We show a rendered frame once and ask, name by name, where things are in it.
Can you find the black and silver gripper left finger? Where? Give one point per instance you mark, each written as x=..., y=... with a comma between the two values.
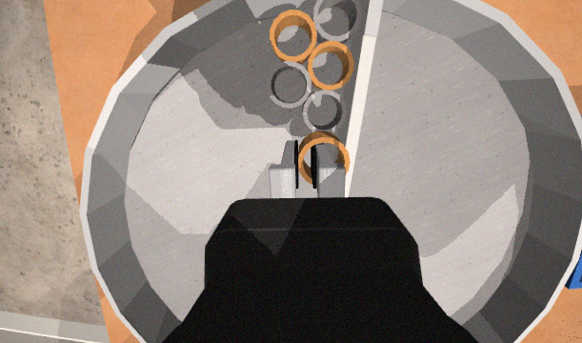
x=284, y=177

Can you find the bronze bushing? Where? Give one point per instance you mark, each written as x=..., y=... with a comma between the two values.
x=316, y=138
x=293, y=18
x=344, y=55

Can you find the grey metal bushing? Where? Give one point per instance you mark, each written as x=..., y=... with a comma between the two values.
x=351, y=7
x=287, y=65
x=339, y=118

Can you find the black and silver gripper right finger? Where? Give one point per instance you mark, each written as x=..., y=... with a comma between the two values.
x=327, y=177

